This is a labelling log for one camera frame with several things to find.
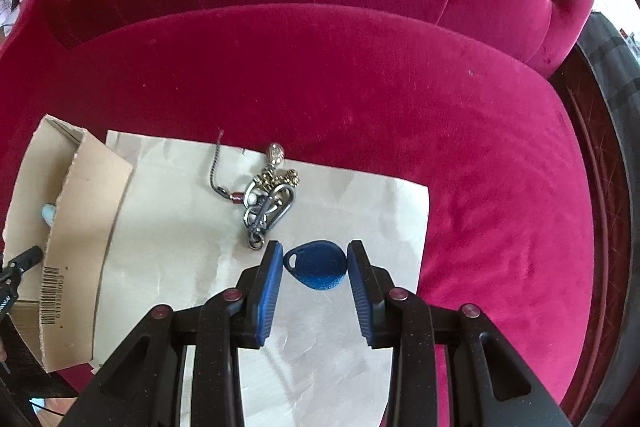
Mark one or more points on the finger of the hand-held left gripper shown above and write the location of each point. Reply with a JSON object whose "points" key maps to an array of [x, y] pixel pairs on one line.
{"points": [[24, 260]]}

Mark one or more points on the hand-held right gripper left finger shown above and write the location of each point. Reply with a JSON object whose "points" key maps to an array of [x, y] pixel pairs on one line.
{"points": [[267, 302]]}

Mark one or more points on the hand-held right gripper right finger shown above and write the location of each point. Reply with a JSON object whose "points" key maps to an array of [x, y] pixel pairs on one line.
{"points": [[362, 307]]}

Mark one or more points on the pale mint plastic item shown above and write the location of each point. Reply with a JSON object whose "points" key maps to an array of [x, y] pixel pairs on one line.
{"points": [[48, 213]]}

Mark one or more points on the blue key fob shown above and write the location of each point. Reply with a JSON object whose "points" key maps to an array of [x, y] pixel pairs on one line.
{"points": [[315, 268]]}

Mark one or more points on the brown cardboard box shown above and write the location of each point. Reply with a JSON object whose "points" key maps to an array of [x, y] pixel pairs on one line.
{"points": [[85, 207]]}

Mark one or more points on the pink velvet sofa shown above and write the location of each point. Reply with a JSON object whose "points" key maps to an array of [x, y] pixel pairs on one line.
{"points": [[350, 82]]}

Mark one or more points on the black rubber tire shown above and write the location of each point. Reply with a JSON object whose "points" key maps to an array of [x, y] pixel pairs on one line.
{"points": [[620, 107]]}

